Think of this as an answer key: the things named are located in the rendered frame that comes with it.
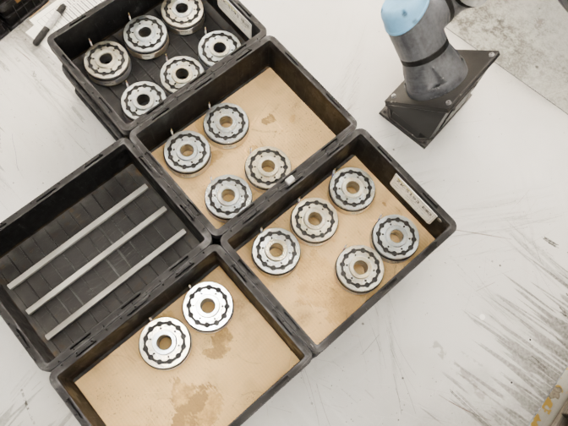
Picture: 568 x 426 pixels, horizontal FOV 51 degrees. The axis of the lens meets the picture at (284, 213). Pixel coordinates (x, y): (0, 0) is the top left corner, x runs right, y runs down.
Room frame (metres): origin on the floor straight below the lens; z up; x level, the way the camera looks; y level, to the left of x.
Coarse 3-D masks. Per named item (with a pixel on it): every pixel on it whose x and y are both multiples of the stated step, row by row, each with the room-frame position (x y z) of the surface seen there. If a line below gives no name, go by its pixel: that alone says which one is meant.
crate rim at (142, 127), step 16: (256, 48) 0.76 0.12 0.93; (208, 80) 0.67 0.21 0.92; (160, 112) 0.57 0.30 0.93; (144, 128) 0.52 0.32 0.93; (352, 128) 0.61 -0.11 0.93; (336, 144) 0.56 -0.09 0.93; (288, 176) 0.47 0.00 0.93; (176, 192) 0.40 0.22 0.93; (272, 192) 0.43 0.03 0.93; (192, 208) 0.37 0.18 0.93; (208, 224) 0.34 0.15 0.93; (224, 224) 0.35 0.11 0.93
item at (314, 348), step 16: (320, 160) 0.52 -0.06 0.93; (304, 176) 0.48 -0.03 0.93; (256, 208) 0.39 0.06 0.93; (432, 208) 0.46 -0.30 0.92; (240, 224) 0.35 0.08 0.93; (448, 224) 0.43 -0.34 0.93; (224, 240) 0.31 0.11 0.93; (400, 272) 0.31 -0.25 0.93; (384, 288) 0.28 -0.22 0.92; (272, 304) 0.20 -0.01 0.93; (368, 304) 0.23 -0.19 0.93; (288, 320) 0.18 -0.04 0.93; (352, 320) 0.20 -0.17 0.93; (304, 336) 0.15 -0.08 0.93; (336, 336) 0.16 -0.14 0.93
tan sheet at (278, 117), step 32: (256, 96) 0.70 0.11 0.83; (288, 96) 0.71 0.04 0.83; (192, 128) 0.59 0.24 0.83; (256, 128) 0.62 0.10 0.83; (288, 128) 0.63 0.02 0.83; (320, 128) 0.64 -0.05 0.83; (160, 160) 0.50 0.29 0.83; (224, 160) 0.53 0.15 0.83; (192, 192) 0.44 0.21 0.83; (256, 192) 0.46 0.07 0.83
